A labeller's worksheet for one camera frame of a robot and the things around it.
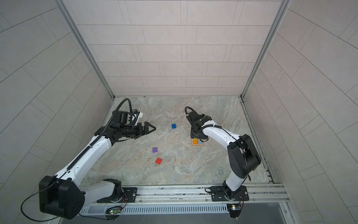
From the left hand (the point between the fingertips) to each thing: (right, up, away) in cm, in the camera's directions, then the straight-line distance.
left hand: (154, 128), depth 76 cm
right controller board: (+42, -39, -8) cm, 58 cm away
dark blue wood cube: (+9, -2, +23) cm, 25 cm away
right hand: (+24, -7, +12) cm, 28 cm away
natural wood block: (+26, -12, +13) cm, 31 cm away
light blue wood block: (+27, -11, +12) cm, 31 cm away
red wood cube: (+1, -20, +6) cm, 21 cm away
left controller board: (-16, -37, -12) cm, 42 cm away
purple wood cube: (-2, -15, +11) cm, 19 cm away
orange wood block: (+24, -11, +12) cm, 29 cm away
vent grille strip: (-2, -38, -8) cm, 39 cm away
